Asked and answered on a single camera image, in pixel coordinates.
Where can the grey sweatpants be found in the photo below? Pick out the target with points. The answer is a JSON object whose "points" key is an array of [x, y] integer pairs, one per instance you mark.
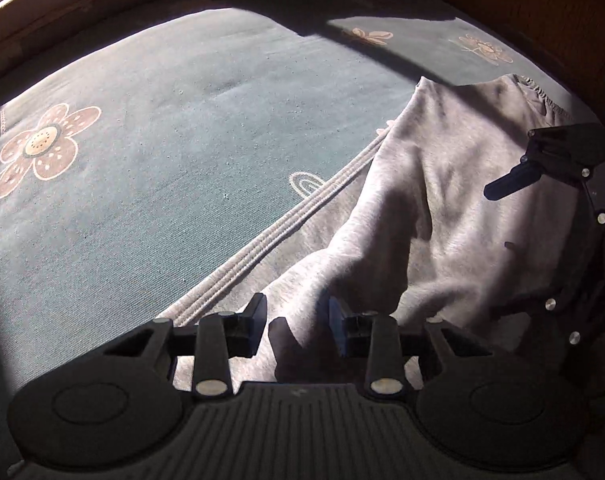
{"points": [[432, 210]]}

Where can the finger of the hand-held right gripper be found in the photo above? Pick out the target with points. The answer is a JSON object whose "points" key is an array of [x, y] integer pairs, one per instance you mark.
{"points": [[512, 182], [552, 305]]}

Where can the wooden headboard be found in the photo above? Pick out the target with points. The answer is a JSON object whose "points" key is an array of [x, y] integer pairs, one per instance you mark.
{"points": [[532, 10]]}

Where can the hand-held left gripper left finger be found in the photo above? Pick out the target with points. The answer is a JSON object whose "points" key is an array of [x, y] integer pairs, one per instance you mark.
{"points": [[257, 322]]}

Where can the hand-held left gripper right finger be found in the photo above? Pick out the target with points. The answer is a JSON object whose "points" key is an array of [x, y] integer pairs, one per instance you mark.
{"points": [[338, 327]]}

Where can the bed with teal printed sheet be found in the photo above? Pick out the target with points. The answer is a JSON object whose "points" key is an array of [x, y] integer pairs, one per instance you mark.
{"points": [[182, 135]]}

